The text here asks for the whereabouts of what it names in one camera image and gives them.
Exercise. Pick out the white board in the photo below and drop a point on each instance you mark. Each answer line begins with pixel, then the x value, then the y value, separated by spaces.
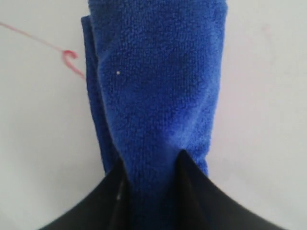
pixel 49 156

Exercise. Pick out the blue cloth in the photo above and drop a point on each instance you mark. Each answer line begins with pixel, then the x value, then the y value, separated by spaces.
pixel 153 74

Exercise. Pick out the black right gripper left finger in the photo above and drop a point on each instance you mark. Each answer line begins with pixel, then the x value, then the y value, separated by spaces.
pixel 105 208

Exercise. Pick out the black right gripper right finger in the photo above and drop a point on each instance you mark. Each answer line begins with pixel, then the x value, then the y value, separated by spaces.
pixel 202 205

